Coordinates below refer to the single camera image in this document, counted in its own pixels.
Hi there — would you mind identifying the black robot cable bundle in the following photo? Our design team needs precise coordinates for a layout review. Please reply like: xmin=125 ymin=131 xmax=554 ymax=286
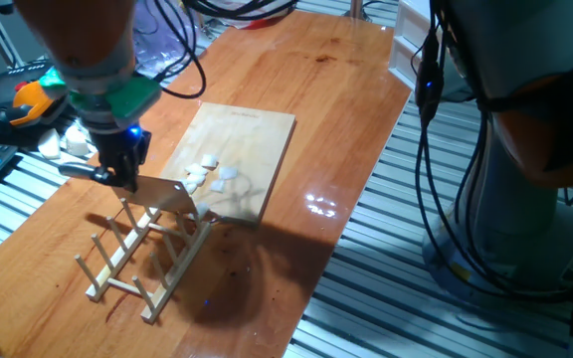
xmin=151 ymin=0 xmax=573 ymax=309

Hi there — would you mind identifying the wooden peg dish rack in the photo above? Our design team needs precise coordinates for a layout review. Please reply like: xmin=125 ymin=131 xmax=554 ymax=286
xmin=74 ymin=196 xmax=213 ymax=324

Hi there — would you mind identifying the glossy brown wooden board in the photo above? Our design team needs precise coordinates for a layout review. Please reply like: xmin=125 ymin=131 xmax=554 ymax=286
xmin=0 ymin=9 xmax=413 ymax=358

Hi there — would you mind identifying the steel cleaver knife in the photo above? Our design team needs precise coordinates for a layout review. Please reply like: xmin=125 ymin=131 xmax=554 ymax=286
xmin=58 ymin=162 xmax=197 ymax=217

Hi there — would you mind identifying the light wooden cutting board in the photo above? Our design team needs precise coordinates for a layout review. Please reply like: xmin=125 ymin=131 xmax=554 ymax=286
xmin=159 ymin=101 xmax=297 ymax=226

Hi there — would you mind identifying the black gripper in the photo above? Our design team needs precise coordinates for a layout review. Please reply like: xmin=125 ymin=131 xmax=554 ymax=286
xmin=91 ymin=124 xmax=153 ymax=195

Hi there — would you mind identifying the white plastic drawer box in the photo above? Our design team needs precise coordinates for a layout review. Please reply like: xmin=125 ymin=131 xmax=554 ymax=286
xmin=388 ymin=0 xmax=467 ymax=103

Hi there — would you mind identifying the white red-printed plastic bag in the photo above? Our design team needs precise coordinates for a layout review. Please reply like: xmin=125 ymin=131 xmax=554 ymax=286
xmin=206 ymin=0 xmax=297 ymax=30

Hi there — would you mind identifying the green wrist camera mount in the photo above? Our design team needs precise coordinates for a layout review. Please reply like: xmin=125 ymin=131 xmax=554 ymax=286
xmin=39 ymin=67 xmax=162 ymax=128

